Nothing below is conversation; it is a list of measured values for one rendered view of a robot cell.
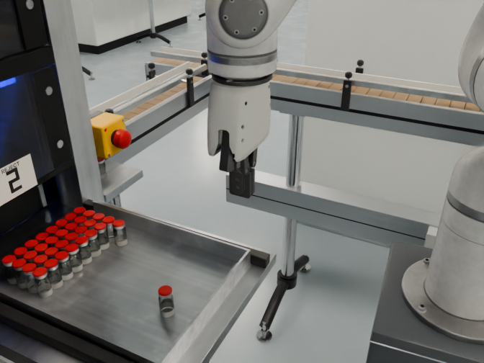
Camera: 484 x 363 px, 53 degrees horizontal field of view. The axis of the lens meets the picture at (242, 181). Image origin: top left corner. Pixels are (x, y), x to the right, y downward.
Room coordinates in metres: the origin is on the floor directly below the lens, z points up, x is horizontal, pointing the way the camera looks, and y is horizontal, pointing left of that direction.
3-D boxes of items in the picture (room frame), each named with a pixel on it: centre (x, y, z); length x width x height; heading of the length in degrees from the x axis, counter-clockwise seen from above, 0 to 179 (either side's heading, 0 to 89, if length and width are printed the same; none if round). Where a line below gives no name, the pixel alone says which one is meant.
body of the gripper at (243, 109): (0.58, 0.00, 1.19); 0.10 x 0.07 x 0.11; 154
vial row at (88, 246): (0.64, 0.27, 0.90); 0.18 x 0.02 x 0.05; 153
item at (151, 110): (1.25, 0.29, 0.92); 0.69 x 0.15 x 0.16; 154
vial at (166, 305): (0.53, 0.11, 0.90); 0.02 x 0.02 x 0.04
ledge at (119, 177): (0.96, 0.32, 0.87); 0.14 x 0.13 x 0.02; 64
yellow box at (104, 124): (0.93, 0.29, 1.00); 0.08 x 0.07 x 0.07; 64
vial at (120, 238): (0.70, 0.22, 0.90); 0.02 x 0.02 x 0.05
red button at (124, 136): (0.91, 0.25, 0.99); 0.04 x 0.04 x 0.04; 64
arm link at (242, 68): (0.58, 0.00, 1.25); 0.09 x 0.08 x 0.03; 154
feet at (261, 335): (1.48, -0.18, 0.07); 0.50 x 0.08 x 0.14; 154
